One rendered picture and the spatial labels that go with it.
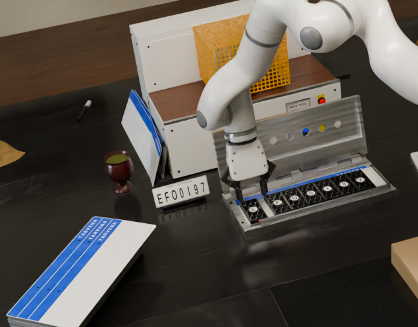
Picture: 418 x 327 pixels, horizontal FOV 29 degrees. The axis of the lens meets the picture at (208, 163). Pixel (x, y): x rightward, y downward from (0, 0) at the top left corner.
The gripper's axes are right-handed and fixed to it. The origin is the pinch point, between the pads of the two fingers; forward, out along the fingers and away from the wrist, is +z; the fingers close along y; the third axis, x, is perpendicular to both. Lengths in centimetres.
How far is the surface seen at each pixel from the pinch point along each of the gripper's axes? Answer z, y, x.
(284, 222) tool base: 8.1, 5.9, -5.9
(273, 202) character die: 5.1, 5.9, 1.5
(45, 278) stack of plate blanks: 2, -57, -14
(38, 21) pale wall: -34, -40, 183
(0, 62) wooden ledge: -24, -60, 154
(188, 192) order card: 1.8, -14.1, 17.4
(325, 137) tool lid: -5.4, 27.0, 12.6
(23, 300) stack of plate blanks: 3, -63, -20
